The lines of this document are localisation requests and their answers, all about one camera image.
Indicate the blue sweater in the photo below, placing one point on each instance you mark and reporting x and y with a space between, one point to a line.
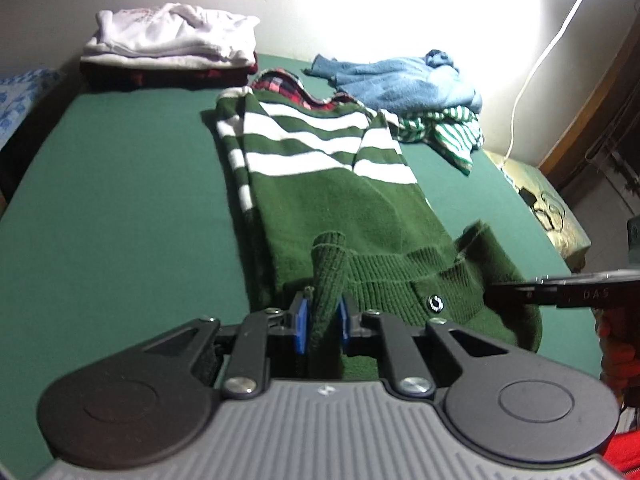
400 85

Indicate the wooden door frame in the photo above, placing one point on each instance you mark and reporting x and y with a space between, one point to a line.
590 110

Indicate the white folded shirt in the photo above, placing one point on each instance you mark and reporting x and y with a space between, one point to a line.
170 30

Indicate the blue floral cloth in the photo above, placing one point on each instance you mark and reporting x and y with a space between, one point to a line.
20 100

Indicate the green white-striped sweater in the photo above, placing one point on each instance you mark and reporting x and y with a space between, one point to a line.
325 200

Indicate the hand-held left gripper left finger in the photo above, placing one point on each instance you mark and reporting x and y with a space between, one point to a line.
300 325

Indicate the green white striped shirt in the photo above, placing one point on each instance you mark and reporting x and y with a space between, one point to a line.
455 140

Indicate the green table cover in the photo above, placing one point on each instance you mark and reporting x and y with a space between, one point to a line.
125 210

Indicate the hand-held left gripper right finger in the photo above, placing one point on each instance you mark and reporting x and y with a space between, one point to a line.
344 325

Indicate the dark red folded garment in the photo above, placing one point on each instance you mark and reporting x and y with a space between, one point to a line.
175 79

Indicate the pale grey folded garment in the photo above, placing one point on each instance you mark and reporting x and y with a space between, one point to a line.
150 61

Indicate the black power adapter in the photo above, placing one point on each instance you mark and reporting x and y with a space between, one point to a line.
528 197

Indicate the red plaid shirt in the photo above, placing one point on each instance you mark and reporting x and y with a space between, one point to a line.
285 87

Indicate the red fleece clothing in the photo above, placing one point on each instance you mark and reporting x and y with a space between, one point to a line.
627 450

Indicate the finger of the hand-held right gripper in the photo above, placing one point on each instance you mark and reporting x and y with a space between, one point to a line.
600 277
575 297

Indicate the person's right hand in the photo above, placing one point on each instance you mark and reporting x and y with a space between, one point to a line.
615 340

